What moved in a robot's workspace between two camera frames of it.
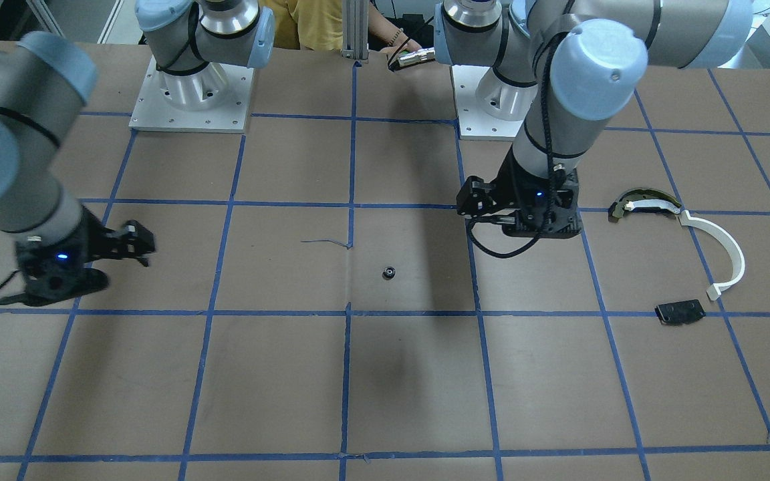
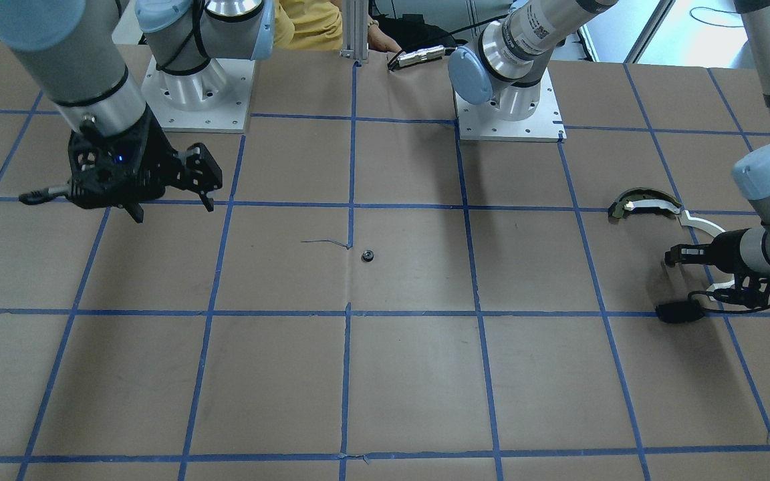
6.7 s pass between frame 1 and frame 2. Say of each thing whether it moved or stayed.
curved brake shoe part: stayed
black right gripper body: moved
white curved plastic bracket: stayed
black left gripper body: moved
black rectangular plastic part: stayed
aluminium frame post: stayed
